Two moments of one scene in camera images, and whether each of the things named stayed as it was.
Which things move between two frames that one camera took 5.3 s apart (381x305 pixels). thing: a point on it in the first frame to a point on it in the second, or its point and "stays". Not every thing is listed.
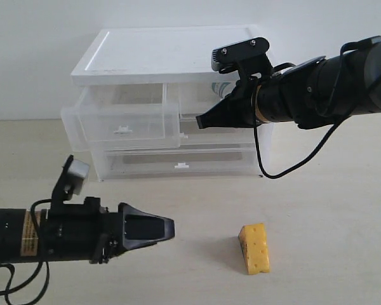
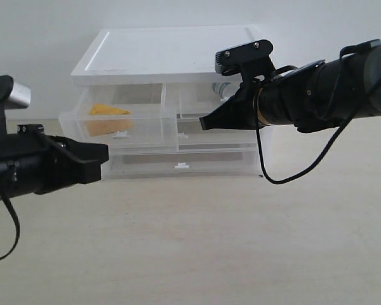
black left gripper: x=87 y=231 to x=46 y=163
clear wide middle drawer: x=192 y=138 stays
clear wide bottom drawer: x=190 y=161 stays
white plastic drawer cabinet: x=136 y=95 stays
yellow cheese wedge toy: x=254 y=244 to x=104 y=119
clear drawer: x=120 y=117 stays
